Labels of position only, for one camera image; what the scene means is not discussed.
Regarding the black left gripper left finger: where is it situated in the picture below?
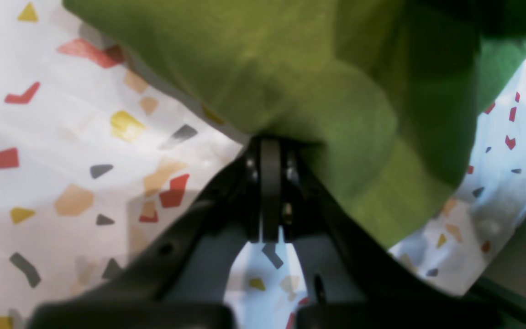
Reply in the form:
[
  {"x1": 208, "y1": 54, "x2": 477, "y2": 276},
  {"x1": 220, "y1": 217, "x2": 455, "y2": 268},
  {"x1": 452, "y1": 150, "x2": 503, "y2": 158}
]
[{"x1": 28, "y1": 137, "x2": 282, "y2": 329}]

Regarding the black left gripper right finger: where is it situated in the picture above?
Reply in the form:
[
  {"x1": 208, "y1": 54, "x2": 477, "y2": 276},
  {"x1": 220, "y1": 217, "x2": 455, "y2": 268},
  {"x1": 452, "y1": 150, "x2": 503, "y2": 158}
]
[{"x1": 282, "y1": 140, "x2": 505, "y2": 329}]

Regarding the green t-shirt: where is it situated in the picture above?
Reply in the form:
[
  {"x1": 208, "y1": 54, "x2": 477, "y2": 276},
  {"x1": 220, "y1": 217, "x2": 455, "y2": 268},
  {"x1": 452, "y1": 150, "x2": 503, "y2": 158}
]
[{"x1": 63, "y1": 0, "x2": 526, "y2": 248}]

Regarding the terrazzo pattern tablecloth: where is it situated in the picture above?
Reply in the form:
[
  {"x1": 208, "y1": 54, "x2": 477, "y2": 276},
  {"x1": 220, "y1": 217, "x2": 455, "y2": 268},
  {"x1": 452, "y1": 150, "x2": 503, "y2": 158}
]
[{"x1": 0, "y1": 0, "x2": 526, "y2": 329}]

